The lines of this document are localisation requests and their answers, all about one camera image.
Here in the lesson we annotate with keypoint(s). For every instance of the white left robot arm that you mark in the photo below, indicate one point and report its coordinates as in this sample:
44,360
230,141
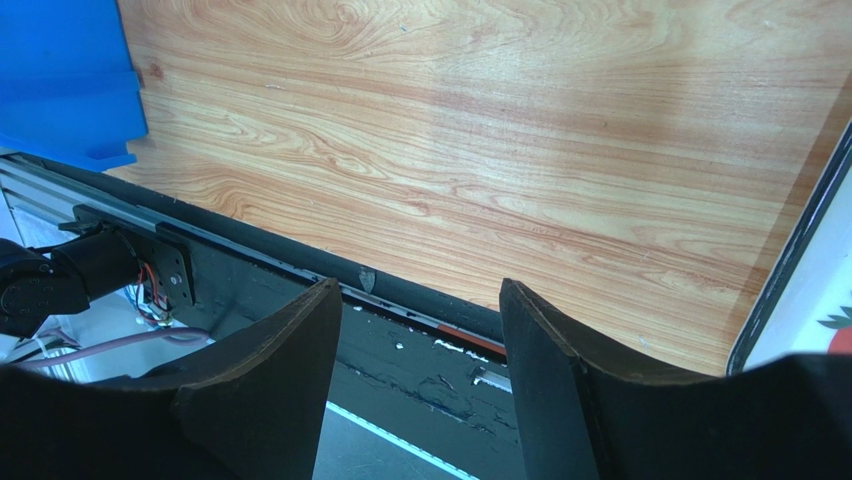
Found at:
63,279

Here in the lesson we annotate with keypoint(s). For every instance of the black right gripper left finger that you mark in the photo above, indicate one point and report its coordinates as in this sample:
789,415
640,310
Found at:
249,406

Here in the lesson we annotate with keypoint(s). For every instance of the strawberry print tray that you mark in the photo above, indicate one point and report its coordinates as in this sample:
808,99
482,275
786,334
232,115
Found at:
805,305

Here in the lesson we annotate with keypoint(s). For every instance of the blue plastic bin right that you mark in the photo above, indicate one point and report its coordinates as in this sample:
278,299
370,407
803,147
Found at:
69,91

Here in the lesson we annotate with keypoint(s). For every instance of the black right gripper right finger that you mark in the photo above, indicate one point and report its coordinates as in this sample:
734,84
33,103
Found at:
589,407

